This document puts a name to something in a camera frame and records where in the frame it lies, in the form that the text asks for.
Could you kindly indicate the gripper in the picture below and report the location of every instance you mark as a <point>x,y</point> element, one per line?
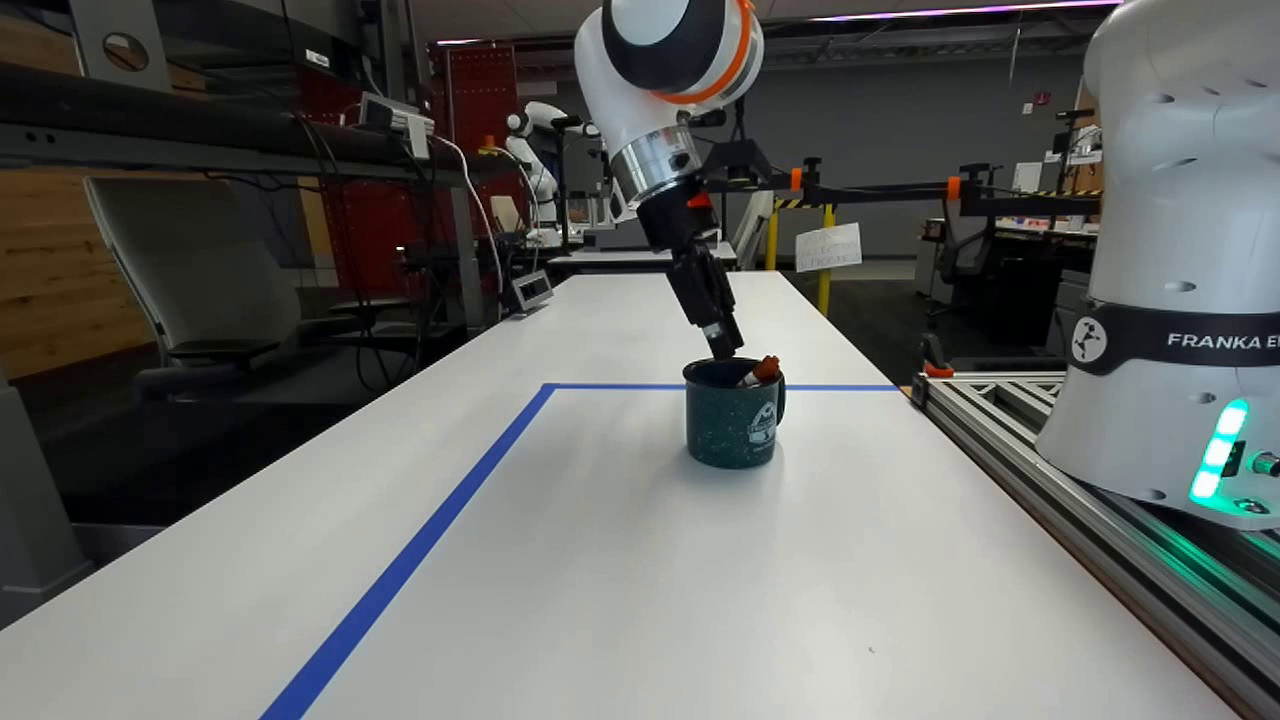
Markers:
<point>678,222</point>

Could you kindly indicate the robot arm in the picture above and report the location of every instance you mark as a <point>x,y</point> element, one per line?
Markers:
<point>1170,200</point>

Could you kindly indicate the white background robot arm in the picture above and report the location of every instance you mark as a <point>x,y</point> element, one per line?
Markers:
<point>540,175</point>

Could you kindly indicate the red marker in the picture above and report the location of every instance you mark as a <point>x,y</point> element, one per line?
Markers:
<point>766,369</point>

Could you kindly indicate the white background table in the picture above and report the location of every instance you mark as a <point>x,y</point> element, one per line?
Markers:
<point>610,257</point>

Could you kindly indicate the white paper sign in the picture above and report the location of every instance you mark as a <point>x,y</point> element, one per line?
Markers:
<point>828,247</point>

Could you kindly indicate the small grey display box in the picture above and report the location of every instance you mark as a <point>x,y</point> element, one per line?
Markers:
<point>532,290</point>

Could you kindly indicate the dark green speckled mug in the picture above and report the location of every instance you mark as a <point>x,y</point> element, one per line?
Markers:
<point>728,425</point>

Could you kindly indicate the red pegboard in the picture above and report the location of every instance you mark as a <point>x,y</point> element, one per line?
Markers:
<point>480,100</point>

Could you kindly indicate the black and orange clamp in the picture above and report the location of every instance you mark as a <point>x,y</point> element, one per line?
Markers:
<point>935,366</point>

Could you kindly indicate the blue tape line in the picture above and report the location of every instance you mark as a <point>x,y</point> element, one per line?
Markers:
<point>430,535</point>

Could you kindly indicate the white office chair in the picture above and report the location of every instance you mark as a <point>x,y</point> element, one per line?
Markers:
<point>195,265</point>

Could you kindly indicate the yellow post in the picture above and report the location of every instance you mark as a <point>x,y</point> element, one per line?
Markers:
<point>771,238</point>
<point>826,270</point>

